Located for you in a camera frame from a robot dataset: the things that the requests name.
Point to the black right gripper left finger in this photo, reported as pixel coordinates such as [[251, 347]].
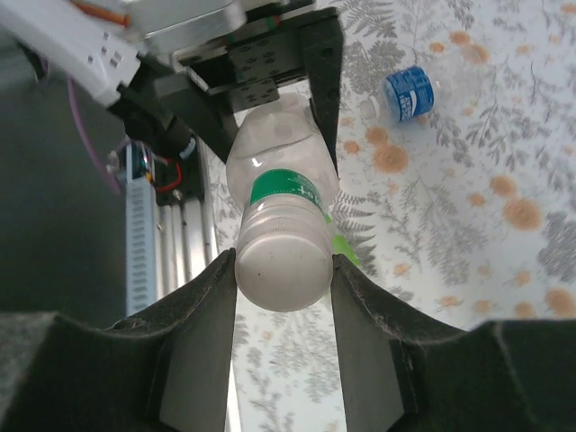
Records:
[[99, 378]]

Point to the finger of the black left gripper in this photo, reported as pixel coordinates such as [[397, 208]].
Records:
[[326, 81], [222, 130]]

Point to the clear bottle blue label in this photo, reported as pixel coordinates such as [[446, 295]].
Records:
[[409, 92]]

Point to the clear bottle dark green label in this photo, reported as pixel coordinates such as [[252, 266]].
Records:
[[279, 148]]

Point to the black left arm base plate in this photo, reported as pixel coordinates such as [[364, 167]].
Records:
[[189, 184]]

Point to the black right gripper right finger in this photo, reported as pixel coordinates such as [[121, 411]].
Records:
[[450, 382]]

